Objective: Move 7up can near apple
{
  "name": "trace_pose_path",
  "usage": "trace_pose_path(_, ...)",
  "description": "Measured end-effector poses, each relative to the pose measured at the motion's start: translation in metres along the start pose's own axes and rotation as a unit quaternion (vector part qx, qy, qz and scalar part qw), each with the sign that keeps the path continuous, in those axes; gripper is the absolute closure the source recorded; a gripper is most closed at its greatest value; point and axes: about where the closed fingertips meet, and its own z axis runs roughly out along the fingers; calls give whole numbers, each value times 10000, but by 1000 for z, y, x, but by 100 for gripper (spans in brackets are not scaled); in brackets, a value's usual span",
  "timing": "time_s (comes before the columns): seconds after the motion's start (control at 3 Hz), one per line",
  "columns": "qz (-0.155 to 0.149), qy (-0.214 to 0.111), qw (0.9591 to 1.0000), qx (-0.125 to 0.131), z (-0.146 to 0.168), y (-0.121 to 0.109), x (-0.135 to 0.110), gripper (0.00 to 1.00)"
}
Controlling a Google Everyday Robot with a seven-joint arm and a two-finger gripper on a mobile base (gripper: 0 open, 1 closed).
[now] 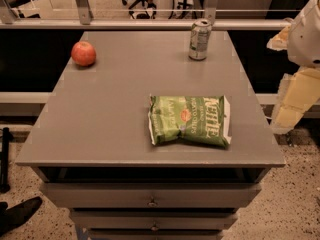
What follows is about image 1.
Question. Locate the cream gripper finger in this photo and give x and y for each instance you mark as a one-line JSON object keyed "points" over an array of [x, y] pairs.
{"points": [[279, 41], [297, 93]]}

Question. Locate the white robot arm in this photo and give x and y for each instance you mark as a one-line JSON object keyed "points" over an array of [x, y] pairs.
{"points": [[303, 45]]}

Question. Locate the red apple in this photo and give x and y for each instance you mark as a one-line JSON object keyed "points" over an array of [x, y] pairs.
{"points": [[83, 53]]}

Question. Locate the green Kettle chips bag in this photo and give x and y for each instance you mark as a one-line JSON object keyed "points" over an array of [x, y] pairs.
{"points": [[199, 119]]}

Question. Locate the metal railing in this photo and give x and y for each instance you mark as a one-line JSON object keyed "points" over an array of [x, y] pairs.
{"points": [[170, 14]]}

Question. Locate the grey drawer cabinet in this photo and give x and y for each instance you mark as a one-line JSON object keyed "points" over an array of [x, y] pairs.
{"points": [[92, 147]]}

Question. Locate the middle grey drawer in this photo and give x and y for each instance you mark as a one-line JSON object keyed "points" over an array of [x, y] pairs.
{"points": [[169, 220]]}

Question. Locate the grey drawer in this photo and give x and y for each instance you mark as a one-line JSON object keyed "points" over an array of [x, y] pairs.
{"points": [[143, 195], [155, 235], [169, 220]]}

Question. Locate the bottom grey drawer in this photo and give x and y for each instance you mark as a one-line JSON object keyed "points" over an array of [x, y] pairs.
{"points": [[155, 235]]}

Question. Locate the top grey drawer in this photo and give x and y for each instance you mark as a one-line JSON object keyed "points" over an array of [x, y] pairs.
{"points": [[143, 195]]}

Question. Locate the black stand pole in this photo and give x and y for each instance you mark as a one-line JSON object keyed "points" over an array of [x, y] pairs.
{"points": [[4, 160]]}

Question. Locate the black shoe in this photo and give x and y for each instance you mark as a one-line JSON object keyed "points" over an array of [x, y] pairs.
{"points": [[14, 217]]}

